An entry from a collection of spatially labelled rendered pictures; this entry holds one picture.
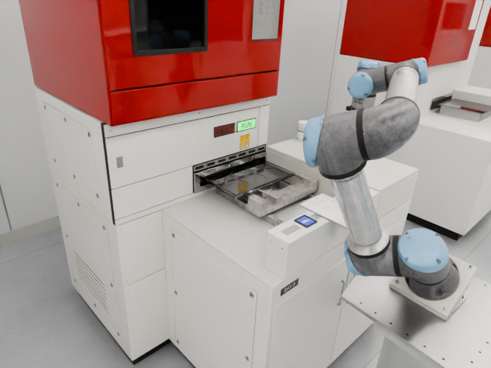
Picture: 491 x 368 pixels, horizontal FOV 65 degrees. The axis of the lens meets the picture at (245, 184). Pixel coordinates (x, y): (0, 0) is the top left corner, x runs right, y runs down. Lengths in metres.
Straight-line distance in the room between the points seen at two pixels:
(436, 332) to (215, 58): 1.16
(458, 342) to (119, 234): 1.18
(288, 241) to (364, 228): 0.26
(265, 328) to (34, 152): 2.10
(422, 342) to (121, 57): 1.20
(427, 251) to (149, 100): 0.98
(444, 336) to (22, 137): 2.57
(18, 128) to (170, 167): 1.51
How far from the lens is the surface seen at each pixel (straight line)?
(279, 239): 1.22
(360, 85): 1.22
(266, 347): 1.43
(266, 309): 1.32
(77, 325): 2.39
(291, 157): 1.83
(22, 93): 2.86
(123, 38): 1.32
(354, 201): 0.99
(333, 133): 0.86
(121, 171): 1.48
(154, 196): 1.59
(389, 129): 0.85
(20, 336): 2.44
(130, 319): 1.86
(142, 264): 1.72
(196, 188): 1.69
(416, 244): 1.13
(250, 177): 1.74
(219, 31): 1.54
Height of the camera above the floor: 1.63
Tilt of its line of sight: 26 degrees down
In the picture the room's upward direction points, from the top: 3 degrees clockwise
